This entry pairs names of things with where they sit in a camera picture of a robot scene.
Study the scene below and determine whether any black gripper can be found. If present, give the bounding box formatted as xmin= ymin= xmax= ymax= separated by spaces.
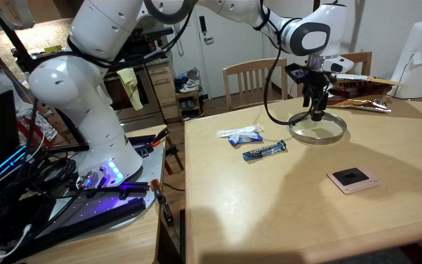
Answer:
xmin=301 ymin=71 xmax=335 ymax=122

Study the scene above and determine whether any glass pot lid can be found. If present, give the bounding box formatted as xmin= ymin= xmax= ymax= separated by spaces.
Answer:
xmin=288 ymin=112 xmax=347 ymax=144

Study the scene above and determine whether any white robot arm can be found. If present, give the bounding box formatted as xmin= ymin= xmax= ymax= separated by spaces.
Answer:
xmin=29 ymin=0 xmax=347 ymax=187

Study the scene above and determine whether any blue sachet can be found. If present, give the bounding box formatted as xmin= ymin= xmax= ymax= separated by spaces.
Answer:
xmin=228 ymin=132 xmax=262 ymax=147

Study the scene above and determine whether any white plastic-wrapped object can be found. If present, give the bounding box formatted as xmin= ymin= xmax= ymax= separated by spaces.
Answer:
xmin=216 ymin=125 xmax=263 ymax=138

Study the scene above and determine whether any brown snack bag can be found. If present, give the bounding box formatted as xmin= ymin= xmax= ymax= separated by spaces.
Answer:
xmin=329 ymin=74 xmax=395 ymax=99

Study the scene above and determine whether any dark blue snack bar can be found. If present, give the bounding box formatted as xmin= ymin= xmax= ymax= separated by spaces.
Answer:
xmin=241 ymin=141 xmax=285 ymax=162

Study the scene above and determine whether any right wooden chair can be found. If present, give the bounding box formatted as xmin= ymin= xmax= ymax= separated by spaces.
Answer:
xmin=295 ymin=50 xmax=373 ymax=97

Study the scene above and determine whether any wooden chair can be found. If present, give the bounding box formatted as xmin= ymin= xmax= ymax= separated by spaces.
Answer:
xmin=222 ymin=58 xmax=288 ymax=110
xmin=295 ymin=50 xmax=373 ymax=97

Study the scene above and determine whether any left wooden chair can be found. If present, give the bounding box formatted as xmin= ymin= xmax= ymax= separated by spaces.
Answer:
xmin=222 ymin=58 xmax=288 ymax=110

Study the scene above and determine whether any pink square device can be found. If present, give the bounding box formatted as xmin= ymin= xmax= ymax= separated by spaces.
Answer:
xmin=328 ymin=168 xmax=379 ymax=196

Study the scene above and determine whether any yellow cloth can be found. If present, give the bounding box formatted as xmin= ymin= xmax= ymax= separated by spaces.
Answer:
xmin=117 ymin=68 xmax=143 ymax=110

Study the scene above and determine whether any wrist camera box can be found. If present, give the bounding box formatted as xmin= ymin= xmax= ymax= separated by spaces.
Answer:
xmin=284 ymin=64 xmax=309 ymax=84

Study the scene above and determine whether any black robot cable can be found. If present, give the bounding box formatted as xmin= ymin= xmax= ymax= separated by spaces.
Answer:
xmin=251 ymin=0 xmax=314 ymax=127

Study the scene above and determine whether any robot mounting base plate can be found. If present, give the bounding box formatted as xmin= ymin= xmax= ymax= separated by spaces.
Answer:
xmin=4 ymin=134 xmax=166 ymax=262

